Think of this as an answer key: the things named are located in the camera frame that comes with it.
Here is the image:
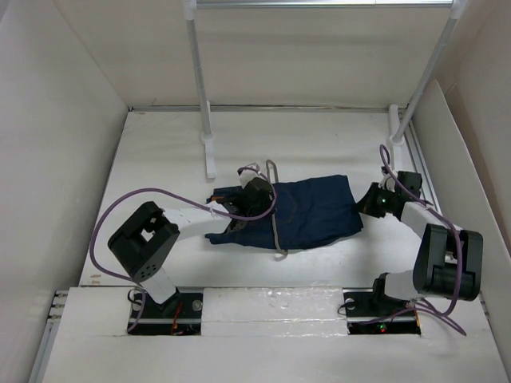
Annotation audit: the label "dark blue denim trousers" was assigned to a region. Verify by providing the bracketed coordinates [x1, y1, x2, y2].
[204, 175, 363, 251]

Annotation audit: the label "silver wire hanger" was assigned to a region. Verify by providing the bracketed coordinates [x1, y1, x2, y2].
[264, 159, 290, 260]

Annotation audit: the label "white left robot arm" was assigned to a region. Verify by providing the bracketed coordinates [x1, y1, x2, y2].
[108, 176, 275, 317]

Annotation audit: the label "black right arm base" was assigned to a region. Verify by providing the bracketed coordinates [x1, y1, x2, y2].
[337, 274, 422, 335]

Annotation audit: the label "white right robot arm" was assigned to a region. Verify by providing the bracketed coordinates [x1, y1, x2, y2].
[355, 172, 483, 314]

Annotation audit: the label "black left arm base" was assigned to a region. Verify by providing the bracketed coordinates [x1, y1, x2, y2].
[126, 288, 204, 337]

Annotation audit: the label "white clothes rack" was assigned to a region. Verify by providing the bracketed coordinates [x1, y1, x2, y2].
[182, 1, 465, 180]

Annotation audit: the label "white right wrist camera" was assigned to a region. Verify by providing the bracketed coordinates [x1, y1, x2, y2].
[379, 172, 395, 191]

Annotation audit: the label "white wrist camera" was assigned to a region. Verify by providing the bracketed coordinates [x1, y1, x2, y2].
[379, 172, 395, 191]
[238, 168, 259, 188]

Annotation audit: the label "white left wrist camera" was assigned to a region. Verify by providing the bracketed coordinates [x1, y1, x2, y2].
[238, 168, 259, 188]

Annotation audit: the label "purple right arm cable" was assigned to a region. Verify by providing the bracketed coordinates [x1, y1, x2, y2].
[358, 144, 468, 336]

